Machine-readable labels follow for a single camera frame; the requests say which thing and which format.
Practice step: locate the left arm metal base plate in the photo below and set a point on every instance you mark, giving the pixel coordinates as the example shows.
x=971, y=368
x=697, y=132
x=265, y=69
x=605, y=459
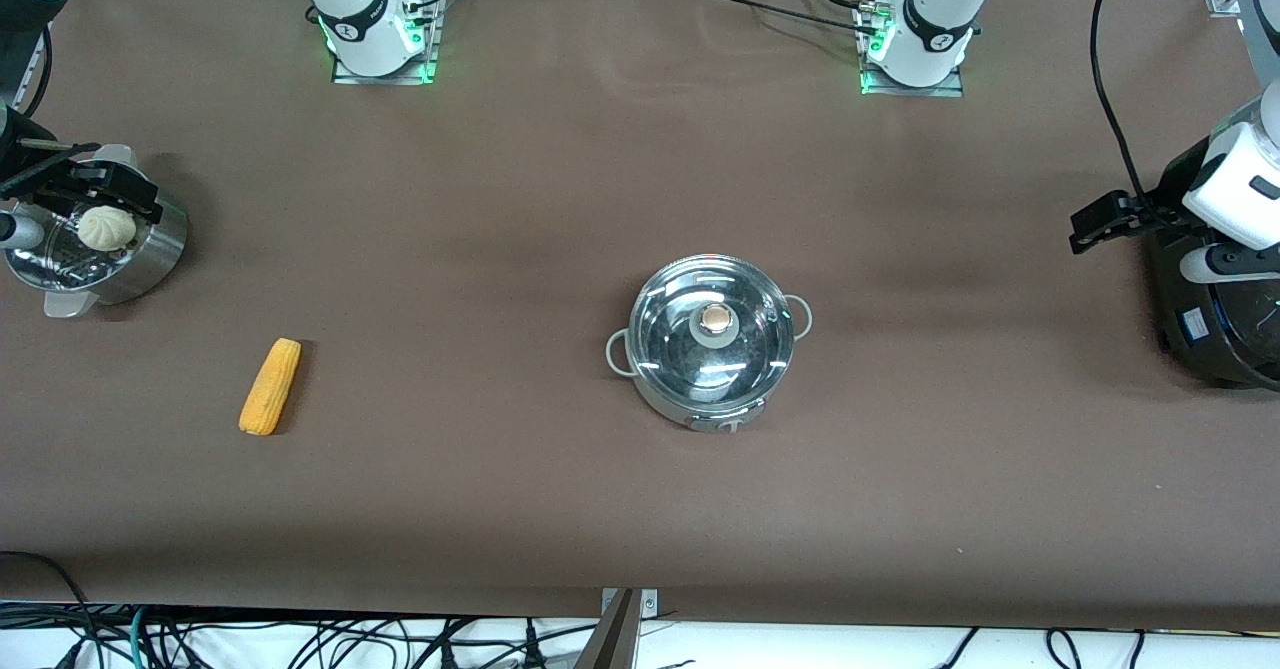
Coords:
x=960, y=84

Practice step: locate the white steamed bun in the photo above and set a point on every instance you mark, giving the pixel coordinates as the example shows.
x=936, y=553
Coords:
x=106, y=229

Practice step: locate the brown table cover sheet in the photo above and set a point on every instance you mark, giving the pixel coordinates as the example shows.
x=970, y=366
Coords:
x=500, y=249

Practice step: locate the steel steamer pot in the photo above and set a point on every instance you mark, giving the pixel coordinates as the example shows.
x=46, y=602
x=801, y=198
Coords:
x=150, y=269

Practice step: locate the yellow corn cob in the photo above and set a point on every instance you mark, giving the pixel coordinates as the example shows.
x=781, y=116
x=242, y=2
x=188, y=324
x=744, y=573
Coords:
x=270, y=386

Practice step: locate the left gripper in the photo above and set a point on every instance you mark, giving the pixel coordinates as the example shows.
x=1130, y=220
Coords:
x=1152, y=211

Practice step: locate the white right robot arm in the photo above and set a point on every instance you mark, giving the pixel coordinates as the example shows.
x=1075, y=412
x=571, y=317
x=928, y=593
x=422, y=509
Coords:
x=360, y=19

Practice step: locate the dark metal strut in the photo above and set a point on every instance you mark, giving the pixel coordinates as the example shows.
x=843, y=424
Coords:
x=612, y=639

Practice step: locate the black round appliance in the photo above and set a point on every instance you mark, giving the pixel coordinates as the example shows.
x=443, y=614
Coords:
x=1200, y=329

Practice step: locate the small metal edge bracket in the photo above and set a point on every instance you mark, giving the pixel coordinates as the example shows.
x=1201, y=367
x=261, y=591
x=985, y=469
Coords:
x=648, y=601

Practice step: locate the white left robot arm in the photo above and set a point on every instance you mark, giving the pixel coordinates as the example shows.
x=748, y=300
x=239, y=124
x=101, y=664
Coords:
x=930, y=29

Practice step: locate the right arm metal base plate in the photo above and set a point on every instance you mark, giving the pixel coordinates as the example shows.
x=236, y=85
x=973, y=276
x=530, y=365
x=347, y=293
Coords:
x=345, y=75

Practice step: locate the round glass pot lid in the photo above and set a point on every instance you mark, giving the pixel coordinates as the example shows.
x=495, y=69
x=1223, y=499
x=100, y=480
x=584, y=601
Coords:
x=715, y=324

